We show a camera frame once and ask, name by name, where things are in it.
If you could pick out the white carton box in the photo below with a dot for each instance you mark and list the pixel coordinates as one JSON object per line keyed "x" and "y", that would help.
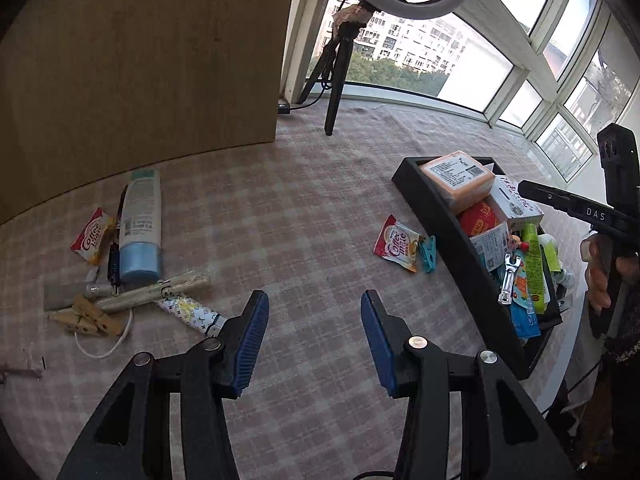
{"x": 509, "y": 206}

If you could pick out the patterned paper tube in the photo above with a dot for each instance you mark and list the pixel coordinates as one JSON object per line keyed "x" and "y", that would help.
{"x": 192, "y": 313}

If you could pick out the orange soap box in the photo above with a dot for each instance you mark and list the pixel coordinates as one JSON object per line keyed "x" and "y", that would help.
{"x": 461, "y": 180}

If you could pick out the white blue lotion tube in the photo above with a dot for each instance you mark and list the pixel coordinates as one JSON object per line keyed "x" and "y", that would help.
{"x": 140, "y": 229}

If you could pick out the green tube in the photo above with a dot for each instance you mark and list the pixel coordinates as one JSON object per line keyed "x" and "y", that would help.
{"x": 534, "y": 269}

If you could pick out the teal plastic clip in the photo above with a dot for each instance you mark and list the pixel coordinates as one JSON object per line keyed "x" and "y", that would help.
{"x": 428, "y": 253}

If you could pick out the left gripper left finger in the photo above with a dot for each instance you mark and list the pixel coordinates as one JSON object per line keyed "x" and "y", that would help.
{"x": 127, "y": 436}

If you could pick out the black pen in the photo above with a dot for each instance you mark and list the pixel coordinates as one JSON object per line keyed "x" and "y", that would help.
{"x": 113, "y": 254}

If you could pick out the grey squeezed tube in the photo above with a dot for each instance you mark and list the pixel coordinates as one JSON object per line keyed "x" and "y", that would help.
{"x": 62, "y": 296}

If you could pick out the plastic metal spoon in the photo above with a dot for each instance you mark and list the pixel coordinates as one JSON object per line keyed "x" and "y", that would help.
{"x": 24, "y": 361}

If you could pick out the checkered pink tablecloth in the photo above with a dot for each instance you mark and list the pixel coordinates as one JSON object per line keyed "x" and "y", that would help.
{"x": 296, "y": 218}

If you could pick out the red packet in tray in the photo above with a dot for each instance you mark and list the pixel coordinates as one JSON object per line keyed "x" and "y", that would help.
{"x": 477, "y": 219}

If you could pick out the person's right hand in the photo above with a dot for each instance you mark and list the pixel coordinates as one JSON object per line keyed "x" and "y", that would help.
{"x": 596, "y": 277}

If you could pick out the black storage tray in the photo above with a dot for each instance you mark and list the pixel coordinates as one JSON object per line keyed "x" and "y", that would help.
{"x": 478, "y": 288}

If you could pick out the wooden clothespin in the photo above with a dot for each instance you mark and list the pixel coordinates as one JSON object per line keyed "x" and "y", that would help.
{"x": 74, "y": 322}
{"x": 87, "y": 309}

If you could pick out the wooden backboard panel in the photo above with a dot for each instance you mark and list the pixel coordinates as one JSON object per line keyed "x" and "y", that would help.
{"x": 91, "y": 88}

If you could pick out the metal bottle opener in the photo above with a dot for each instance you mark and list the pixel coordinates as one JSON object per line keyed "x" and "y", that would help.
{"x": 512, "y": 263}

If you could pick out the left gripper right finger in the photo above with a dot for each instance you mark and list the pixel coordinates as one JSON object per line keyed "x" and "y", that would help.
{"x": 504, "y": 436}

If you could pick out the chopsticks pair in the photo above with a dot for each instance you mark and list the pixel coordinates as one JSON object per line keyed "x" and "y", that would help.
{"x": 178, "y": 285}

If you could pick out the red coffee creamer sachet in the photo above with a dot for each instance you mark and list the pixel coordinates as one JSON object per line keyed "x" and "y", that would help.
{"x": 90, "y": 242}

